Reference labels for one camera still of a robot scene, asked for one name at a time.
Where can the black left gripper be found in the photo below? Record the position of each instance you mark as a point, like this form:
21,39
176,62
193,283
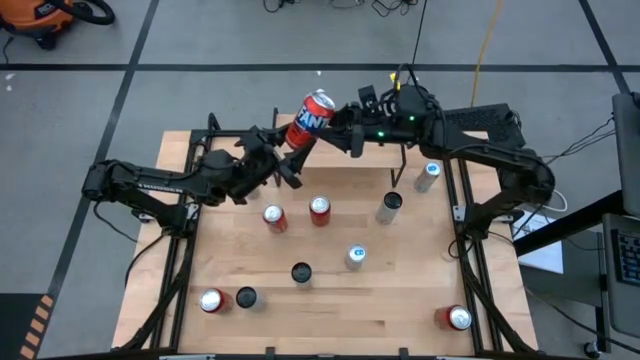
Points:
252,167

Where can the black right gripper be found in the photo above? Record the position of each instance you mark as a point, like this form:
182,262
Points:
375,130

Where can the red Fanta soda can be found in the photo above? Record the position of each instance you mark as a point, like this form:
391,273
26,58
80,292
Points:
305,122

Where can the red Coca-Cola can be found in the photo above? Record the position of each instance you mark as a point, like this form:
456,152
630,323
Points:
320,215
212,300
457,318

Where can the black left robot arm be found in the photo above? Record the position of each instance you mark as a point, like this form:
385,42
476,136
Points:
150,182

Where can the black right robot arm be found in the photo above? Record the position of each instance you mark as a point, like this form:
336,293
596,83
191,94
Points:
500,160

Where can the white Celsius can tropical print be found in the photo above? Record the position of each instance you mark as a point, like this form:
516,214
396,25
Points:
387,212

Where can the white Celsius can yellow band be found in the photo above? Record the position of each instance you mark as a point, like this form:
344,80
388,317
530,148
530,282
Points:
302,272

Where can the black perforated computer case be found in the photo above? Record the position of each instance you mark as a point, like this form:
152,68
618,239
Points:
475,122

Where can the white black-topped drink can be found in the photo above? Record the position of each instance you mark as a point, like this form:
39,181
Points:
246,297

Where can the black clamp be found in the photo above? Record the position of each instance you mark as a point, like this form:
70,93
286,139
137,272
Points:
403,353
270,353

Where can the white printed paper sheet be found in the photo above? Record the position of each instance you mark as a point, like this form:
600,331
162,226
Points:
545,255

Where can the black desk beam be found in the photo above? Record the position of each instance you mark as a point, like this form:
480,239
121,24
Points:
565,226

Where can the grey cart base panel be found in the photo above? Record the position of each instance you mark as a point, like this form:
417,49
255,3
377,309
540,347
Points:
565,285

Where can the grey monitor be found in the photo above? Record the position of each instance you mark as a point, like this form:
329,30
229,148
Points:
629,150

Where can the orange shop vacuum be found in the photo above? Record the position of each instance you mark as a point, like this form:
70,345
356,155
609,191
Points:
30,17

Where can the black keyboard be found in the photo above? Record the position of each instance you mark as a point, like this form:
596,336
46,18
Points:
630,257

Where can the black mat orange stripes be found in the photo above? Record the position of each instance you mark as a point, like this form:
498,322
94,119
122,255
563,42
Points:
15,325

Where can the black caster wheel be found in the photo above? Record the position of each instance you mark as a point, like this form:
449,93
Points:
591,349

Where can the grey desk tray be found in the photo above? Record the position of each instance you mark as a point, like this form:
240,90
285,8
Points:
622,310

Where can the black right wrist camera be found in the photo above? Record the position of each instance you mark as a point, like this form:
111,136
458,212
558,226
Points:
367,96

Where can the black aluminium table frame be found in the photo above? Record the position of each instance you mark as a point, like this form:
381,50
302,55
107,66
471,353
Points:
220,133

